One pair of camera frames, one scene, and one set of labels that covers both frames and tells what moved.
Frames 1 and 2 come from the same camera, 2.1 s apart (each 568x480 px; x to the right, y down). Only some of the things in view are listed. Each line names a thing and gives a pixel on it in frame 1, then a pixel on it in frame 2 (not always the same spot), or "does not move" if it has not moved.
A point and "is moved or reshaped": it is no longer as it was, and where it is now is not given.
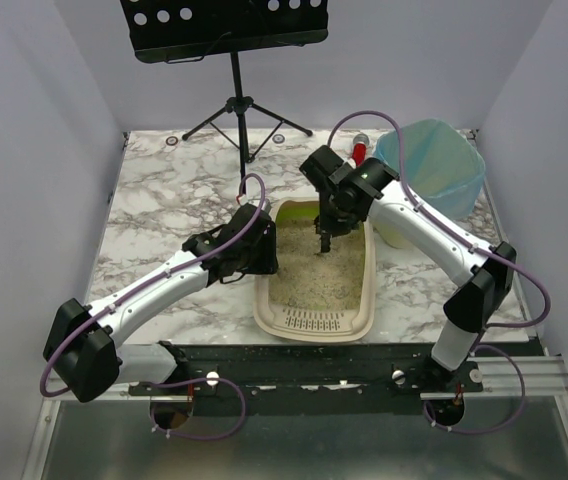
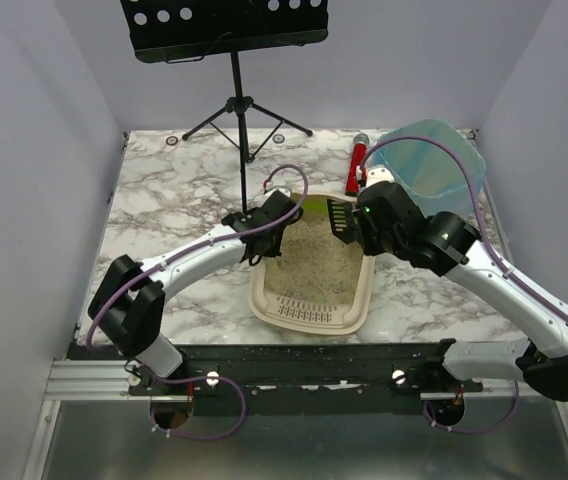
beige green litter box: (315, 296) is moved or reshaped
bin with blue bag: (442, 170) does not move
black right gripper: (327, 225) → (360, 226)
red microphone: (360, 141) does not move
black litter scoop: (325, 242) is moved or reshaped
